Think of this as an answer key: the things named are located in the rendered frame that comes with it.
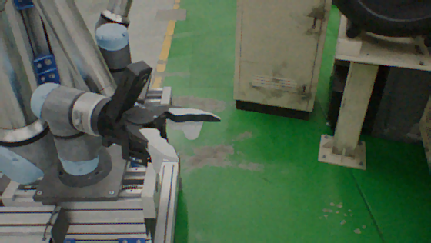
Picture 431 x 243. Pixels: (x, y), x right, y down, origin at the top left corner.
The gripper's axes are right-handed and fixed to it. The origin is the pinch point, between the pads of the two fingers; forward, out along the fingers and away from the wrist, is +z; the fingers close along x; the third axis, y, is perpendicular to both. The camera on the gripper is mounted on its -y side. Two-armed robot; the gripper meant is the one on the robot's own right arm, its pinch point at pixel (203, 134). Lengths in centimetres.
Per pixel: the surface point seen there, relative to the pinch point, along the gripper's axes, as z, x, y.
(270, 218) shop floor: -5, -94, 95
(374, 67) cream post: 24, -147, 26
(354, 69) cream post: 15, -147, 29
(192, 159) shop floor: -61, -117, 91
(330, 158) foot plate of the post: 14, -150, 86
